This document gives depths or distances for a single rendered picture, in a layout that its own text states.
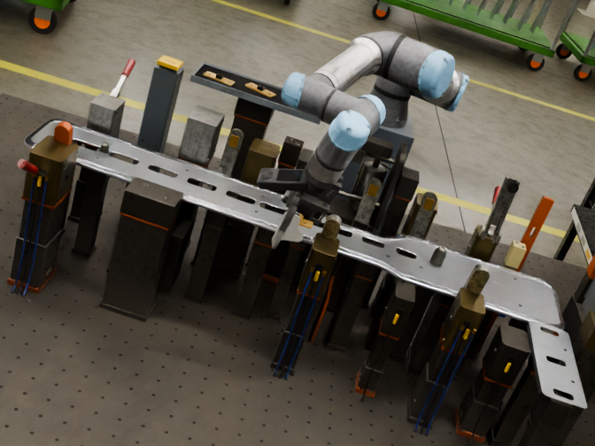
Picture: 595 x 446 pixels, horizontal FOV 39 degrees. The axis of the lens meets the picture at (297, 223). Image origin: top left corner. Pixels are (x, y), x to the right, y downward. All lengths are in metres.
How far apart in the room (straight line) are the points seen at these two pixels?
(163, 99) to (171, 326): 0.66
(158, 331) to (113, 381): 0.22
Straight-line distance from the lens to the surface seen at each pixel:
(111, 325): 2.06
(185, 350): 2.03
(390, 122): 2.57
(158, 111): 2.40
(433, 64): 2.10
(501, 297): 2.10
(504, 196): 2.22
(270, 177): 1.81
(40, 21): 5.82
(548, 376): 1.90
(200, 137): 2.19
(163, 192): 1.96
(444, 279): 2.07
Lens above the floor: 1.94
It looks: 27 degrees down
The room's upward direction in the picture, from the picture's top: 19 degrees clockwise
